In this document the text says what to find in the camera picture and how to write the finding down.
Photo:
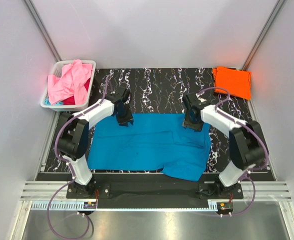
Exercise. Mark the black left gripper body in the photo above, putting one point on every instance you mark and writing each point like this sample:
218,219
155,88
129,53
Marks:
125,116

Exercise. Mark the pink t-shirt in basket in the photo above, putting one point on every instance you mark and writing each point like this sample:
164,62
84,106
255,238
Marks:
73,76

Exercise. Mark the red t-shirt in basket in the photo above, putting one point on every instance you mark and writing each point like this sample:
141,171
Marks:
80,95

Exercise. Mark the folded orange t-shirt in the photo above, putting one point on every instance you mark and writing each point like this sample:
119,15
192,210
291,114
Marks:
236,82

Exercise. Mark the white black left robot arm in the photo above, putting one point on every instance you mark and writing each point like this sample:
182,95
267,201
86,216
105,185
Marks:
72,138

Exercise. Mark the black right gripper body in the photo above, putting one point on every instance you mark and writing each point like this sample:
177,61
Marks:
194,124

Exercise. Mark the blue t-shirt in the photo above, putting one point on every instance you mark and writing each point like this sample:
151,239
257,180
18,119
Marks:
153,142

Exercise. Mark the slotted white cable duct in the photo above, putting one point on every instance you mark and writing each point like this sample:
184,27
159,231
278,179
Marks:
126,206

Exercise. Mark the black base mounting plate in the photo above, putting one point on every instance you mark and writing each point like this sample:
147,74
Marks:
154,187

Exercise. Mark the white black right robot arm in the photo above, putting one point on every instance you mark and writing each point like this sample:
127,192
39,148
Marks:
247,145

